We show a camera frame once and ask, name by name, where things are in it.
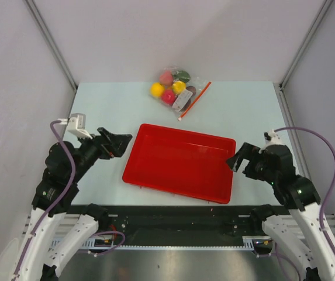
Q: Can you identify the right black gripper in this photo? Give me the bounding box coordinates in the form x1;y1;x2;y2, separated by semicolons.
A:
225;141;277;184

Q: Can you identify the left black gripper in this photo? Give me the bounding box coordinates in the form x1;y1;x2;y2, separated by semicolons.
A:
70;126;132;181

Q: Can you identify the yellow fake lemon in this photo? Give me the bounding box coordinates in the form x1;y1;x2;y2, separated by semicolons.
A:
149;83;165;98

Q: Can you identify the red fake apple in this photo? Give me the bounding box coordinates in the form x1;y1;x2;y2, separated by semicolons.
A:
161;89;177;106

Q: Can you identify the clear zip top bag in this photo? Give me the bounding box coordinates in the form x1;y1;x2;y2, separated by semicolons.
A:
148;66;212;121

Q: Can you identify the yellow fake apple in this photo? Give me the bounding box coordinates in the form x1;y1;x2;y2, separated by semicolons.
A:
171;80;186;95

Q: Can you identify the dark purple fake fruit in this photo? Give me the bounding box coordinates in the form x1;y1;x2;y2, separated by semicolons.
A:
186;85;197;98

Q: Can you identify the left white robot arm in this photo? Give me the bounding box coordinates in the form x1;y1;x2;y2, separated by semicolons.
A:
0;121;132;280

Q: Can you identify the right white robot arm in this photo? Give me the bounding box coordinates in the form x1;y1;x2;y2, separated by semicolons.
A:
226;143;335;280

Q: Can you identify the pink fake peach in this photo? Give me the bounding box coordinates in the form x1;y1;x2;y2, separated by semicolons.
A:
159;70;174;86

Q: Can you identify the dark green fake avocado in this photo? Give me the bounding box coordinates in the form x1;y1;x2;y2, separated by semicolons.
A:
172;70;191;83

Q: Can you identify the red plastic tray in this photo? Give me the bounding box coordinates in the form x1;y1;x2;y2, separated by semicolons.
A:
122;124;236;204

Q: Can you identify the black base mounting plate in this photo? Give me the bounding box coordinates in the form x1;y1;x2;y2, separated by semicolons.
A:
67;204;276;246

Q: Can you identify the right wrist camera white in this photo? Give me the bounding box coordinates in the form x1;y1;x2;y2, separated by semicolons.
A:
259;129;284;154

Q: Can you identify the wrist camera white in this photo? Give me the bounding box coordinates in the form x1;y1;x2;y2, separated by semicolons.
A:
66;113;93;139
259;129;284;154

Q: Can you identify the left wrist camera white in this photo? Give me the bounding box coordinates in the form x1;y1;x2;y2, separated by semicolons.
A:
66;113;93;139

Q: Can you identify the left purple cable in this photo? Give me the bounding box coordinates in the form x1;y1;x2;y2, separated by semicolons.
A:
12;119;77;279

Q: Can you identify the purple cable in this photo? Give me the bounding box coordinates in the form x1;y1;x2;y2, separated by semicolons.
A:
273;126;335;281
12;119;77;279

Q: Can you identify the white slotted cable duct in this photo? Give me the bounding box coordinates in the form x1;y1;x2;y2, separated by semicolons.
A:
49;235;276;255

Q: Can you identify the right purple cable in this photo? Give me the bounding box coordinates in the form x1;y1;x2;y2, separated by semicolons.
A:
273;126;335;281

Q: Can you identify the aluminium front rail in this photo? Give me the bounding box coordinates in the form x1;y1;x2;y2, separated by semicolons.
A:
20;213;335;238

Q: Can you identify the left aluminium frame post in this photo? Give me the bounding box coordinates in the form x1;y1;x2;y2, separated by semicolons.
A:
22;0;78;93

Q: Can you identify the aluminium frame post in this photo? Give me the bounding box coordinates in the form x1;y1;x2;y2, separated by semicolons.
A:
278;0;334;91
22;0;78;93

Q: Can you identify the right aluminium frame post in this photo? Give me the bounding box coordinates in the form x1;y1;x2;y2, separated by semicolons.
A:
278;0;334;91

